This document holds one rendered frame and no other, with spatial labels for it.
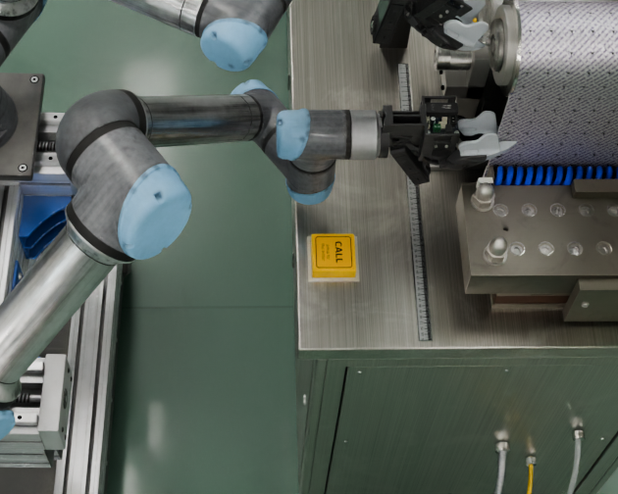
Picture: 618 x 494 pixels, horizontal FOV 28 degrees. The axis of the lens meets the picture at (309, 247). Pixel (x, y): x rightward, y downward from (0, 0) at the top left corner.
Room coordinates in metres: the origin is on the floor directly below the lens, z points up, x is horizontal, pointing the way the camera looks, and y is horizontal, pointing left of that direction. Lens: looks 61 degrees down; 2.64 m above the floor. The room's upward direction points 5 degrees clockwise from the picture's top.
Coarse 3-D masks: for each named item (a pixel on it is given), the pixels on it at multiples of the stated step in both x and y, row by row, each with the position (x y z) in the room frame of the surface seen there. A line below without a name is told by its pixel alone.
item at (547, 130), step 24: (504, 120) 1.08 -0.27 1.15; (528, 120) 1.08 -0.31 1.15; (552, 120) 1.09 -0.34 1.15; (576, 120) 1.09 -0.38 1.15; (600, 120) 1.10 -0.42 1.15; (528, 144) 1.09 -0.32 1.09; (552, 144) 1.09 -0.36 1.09; (576, 144) 1.09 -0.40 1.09; (600, 144) 1.10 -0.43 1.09; (504, 168) 1.08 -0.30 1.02; (576, 168) 1.10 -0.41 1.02
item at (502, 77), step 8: (504, 8) 1.17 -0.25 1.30; (496, 16) 1.19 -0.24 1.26; (504, 16) 1.15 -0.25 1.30; (512, 16) 1.15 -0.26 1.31; (504, 24) 1.14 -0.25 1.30; (512, 24) 1.13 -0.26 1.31; (504, 32) 1.13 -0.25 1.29; (512, 32) 1.12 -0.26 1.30; (512, 40) 1.11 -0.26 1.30; (504, 48) 1.11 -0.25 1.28; (512, 48) 1.10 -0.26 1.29; (504, 56) 1.10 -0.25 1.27; (512, 56) 1.10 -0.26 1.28; (504, 64) 1.09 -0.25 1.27; (512, 64) 1.09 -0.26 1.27; (496, 72) 1.12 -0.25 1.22; (504, 72) 1.09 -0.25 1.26; (496, 80) 1.11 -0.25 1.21; (504, 80) 1.09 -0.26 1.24
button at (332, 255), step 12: (312, 240) 0.98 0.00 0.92; (324, 240) 0.98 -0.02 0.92; (336, 240) 0.98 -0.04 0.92; (348, 240) 0.98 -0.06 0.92; (312, 252) 0.95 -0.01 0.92; (324, 252) 0.96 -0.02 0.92; (336, 252) 0.96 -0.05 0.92; (348, 252) 0.96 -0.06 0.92; (312, 264) 0.93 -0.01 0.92; (324, 264) 0.93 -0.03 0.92; (336, 264) 0.94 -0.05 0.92; (348, 264) 0.94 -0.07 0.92; (312, 276) 0.92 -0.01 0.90; (324, 276) 0.92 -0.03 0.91; (336, 276) 0.92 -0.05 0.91; (348, 276) 0.93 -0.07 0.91
